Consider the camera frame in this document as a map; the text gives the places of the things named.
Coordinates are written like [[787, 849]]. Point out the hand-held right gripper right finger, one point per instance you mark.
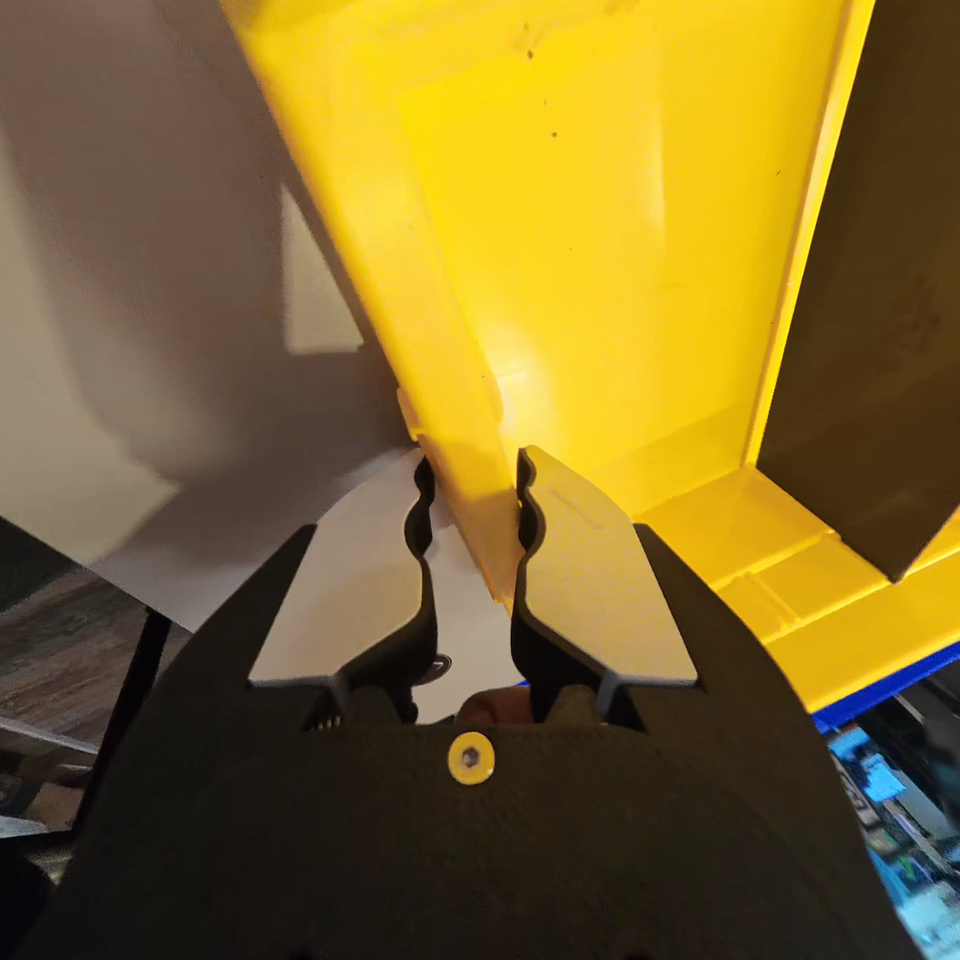
[[600, 585]]

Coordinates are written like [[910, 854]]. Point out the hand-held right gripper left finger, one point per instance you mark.
[[352, 577]]

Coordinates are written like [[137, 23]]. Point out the blue plastic bin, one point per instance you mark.
[[885, 690]]

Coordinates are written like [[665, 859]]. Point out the yellow plastic bin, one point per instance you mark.
[[600, 225]]

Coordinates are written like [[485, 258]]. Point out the black desk leg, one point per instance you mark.
[[146, 660]]

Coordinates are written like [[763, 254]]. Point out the black bin divider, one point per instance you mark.
[[862, 300]]

